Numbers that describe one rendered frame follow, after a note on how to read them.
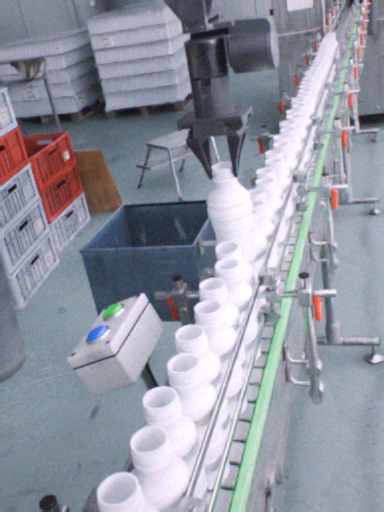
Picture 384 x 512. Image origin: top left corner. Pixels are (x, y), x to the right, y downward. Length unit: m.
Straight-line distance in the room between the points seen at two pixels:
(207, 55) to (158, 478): 0.55
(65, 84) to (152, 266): 6.69
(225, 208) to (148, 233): 0.94
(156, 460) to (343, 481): 1.58
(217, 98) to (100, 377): 0.42
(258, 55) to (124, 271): 0.86
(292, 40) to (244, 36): 4.74
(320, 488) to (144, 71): 6.15
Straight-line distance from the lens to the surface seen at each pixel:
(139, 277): 1.57
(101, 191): 4.57
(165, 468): 0.61
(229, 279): 0.87
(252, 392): 0.90
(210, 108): 0.89
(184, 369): 0.71
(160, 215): 1.82
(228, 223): 0.94
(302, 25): 5.58
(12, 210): 3.52
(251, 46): 0.86
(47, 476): 2.40
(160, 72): 7.54
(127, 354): 0.86
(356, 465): 2.20
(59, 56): 8.10
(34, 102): 8.43
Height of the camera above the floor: 1.56
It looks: 25 degrees down
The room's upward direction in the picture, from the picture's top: 11 degrees counter-clockwise
